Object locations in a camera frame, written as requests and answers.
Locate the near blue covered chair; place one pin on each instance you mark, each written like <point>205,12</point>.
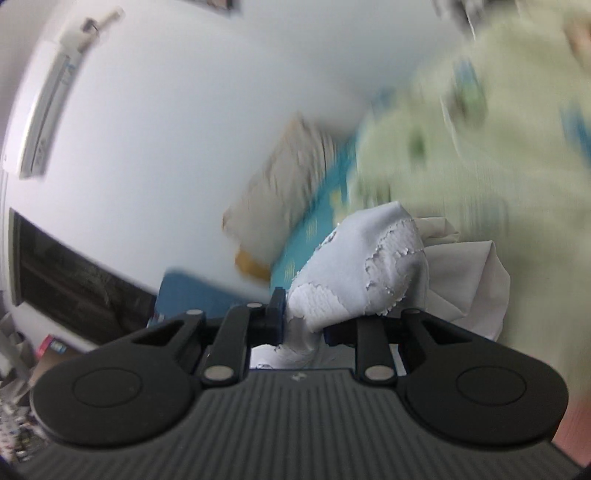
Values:
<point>179,292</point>

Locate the teal patterned bed sheet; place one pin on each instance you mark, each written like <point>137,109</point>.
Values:
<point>337,197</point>

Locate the grey pillow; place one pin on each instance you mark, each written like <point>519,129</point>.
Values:
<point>276,198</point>

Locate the mustard yellow headboard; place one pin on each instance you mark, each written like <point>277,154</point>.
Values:
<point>251,268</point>

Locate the green lion fleece blanket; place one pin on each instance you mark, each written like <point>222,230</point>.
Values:
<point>496,138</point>

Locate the white t-shirt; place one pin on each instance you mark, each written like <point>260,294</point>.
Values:
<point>382,261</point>

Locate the pink fluffy blanket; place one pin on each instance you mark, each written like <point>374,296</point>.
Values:
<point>574,433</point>

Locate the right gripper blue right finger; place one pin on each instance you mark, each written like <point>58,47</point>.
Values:
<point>340,335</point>

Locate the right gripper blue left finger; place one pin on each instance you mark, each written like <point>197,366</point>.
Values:
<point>275,311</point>

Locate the white wall air conditioner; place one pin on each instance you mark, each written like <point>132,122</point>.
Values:
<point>42,94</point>

